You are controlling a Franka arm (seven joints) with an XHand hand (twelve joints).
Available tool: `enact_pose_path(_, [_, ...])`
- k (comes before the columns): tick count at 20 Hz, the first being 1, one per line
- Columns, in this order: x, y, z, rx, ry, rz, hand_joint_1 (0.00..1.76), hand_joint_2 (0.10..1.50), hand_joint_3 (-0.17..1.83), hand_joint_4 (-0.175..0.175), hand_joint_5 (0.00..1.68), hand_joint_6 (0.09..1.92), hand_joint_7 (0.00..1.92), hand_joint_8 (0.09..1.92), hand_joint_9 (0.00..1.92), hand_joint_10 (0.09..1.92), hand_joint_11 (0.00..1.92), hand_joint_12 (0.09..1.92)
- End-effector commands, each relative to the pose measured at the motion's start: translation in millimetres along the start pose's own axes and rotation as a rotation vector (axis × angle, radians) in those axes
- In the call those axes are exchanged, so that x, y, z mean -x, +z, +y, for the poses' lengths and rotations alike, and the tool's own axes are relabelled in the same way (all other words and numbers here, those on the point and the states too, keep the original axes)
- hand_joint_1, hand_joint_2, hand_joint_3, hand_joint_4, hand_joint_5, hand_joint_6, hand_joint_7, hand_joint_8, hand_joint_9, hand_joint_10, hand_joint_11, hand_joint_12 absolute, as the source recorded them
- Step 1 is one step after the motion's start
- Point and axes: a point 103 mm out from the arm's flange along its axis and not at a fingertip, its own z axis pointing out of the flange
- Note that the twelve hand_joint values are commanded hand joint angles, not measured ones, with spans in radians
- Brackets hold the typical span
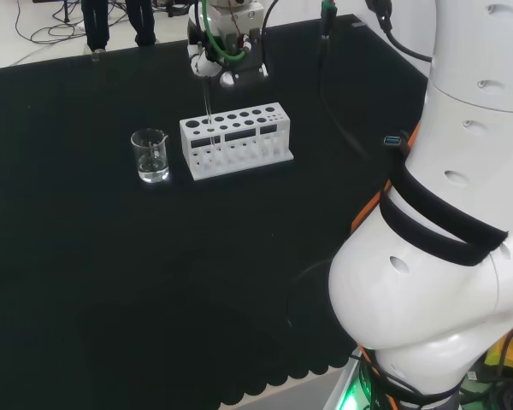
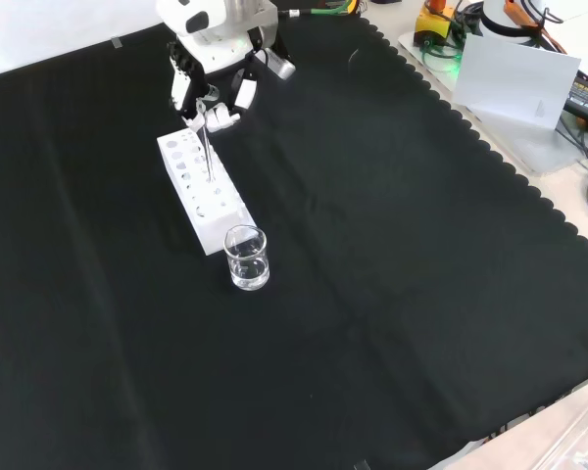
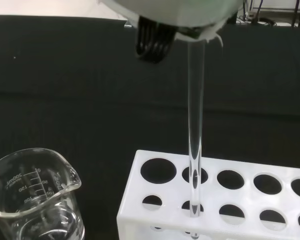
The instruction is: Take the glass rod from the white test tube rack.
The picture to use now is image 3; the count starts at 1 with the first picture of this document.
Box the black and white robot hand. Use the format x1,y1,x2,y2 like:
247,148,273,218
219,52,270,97
96,0,244,65

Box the white test tube rack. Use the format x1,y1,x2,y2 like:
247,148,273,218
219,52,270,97
116,149,300,240

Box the black table cloth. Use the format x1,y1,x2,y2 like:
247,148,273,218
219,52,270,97
0,14,300,240

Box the clear glass beaker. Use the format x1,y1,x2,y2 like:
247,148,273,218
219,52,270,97
0,147,86,240

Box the hanging black cables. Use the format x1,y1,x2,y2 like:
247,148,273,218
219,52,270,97
236,0,300,28

